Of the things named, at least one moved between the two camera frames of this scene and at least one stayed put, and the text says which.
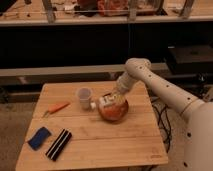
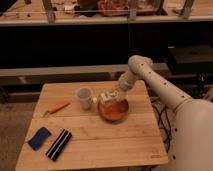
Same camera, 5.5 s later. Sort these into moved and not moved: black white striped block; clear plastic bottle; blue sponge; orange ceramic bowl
Moved: clear plastic bottle
Not moved: blue sponge; orange ceramic bowl; black white striped block
